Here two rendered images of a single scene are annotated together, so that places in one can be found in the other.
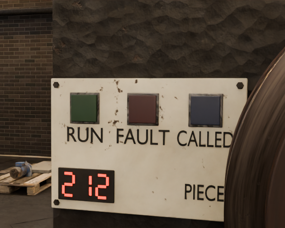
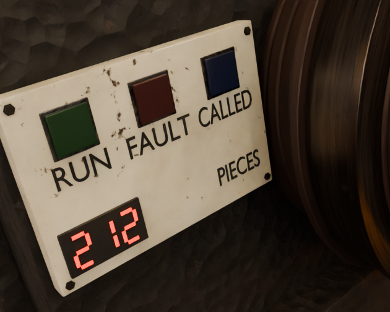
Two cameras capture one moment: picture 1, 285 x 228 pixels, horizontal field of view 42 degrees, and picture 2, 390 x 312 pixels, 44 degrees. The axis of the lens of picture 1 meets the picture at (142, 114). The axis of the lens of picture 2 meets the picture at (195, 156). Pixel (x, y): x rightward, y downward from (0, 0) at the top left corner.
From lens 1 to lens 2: 34 cm
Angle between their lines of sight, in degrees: 48
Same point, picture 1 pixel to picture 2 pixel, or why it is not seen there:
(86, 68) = (34, 64)
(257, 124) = (371, 74)
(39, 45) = not seen: outside the picture
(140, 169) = (168, 177)
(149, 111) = (165, 99)
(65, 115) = (41, 153)
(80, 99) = (64, 117)
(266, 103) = (376, 51)
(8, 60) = not seen: outside the picture
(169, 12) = not seen: outside the picture
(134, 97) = (141, 86)
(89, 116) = (85, 139)
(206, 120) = (226, 85)
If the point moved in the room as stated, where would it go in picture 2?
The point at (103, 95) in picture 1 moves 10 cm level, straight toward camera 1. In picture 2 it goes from (94, 99) to (193, 101)
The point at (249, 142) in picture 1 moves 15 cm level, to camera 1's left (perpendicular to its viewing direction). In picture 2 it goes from (368, 96) to (273, 174)
